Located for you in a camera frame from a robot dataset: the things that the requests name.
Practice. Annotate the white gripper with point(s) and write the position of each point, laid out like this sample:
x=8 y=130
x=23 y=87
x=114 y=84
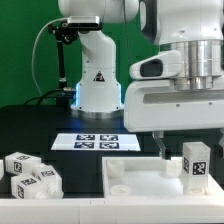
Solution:
x=154 y=105

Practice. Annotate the white square tabletop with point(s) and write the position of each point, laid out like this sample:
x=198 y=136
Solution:
x=149 y=177

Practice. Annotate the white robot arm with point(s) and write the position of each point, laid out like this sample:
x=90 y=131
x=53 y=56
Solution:
x=180 y=88

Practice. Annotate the white obstacle fence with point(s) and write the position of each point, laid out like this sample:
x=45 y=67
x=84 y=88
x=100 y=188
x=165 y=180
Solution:
x=112 y=210

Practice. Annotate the white sheet with tags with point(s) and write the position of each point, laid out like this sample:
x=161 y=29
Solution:
x=95 y=142

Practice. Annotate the white part at left edge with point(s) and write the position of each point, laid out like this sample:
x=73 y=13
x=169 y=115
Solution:
x=1 y=169

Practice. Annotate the grey camera on mount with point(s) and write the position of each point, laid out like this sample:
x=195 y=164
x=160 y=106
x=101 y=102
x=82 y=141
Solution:
x=84 y=23

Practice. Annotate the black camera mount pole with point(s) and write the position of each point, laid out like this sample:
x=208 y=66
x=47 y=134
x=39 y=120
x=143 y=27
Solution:
x=64 y=35

